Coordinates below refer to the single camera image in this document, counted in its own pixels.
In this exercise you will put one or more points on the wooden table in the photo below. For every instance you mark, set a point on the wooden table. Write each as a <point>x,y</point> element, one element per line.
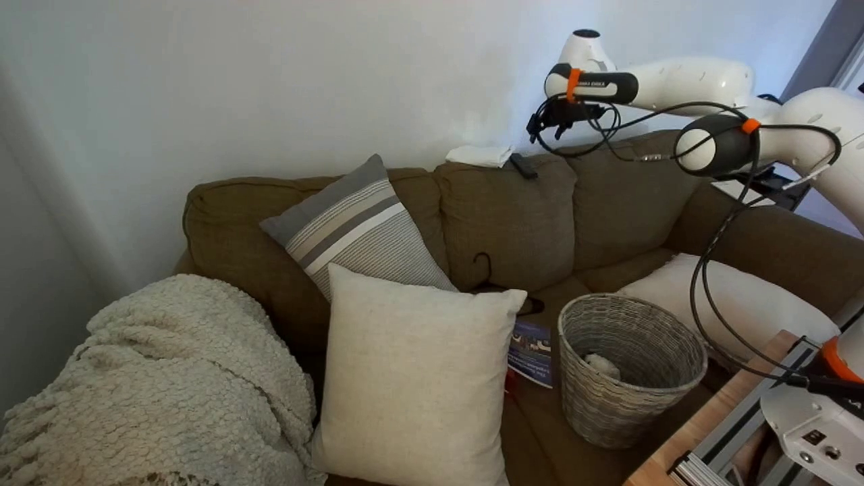
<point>691,432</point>

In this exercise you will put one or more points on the black flat device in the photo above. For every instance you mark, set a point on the black flat device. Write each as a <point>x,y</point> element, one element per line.
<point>775,186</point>

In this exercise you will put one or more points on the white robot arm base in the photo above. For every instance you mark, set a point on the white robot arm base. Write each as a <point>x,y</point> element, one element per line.
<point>819,432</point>

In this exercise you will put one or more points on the white lace-edged pillow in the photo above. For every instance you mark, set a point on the white lace-edged pillow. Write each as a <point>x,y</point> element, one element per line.
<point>765,310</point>

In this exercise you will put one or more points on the dark blue book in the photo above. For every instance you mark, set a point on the dark blue book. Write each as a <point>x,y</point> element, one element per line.
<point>533,355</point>

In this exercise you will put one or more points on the cream knitted blanket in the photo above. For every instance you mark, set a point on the cream knitted blanket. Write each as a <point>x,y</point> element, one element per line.
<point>163,378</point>

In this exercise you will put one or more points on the grey striped pillow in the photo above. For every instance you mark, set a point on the grey striped pillow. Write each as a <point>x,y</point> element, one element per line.
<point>359,224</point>

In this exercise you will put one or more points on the white item in basket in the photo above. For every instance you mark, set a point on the white item in basket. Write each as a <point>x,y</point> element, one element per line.
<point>601,364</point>

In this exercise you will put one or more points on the cream square pillow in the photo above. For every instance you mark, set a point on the cream square pillow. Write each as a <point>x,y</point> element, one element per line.
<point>414,378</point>

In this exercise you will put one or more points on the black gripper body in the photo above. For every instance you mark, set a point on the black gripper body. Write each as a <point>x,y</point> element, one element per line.
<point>576,110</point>

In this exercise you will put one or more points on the brown fabric sofa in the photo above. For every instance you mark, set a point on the brown fabric sofa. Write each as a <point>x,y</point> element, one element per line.
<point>513,216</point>

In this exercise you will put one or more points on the white folded cloth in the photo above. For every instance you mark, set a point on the white folded cloth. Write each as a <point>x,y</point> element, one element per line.
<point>475,155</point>

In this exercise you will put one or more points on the black curved hook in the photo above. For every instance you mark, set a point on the black curved hook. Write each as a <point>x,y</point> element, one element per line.
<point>475,270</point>

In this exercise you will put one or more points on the grey wicker basket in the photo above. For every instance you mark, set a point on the grey wicker basket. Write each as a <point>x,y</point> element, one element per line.
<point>622,399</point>

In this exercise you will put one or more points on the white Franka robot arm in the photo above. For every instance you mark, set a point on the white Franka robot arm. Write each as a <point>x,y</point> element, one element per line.
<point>691,81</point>

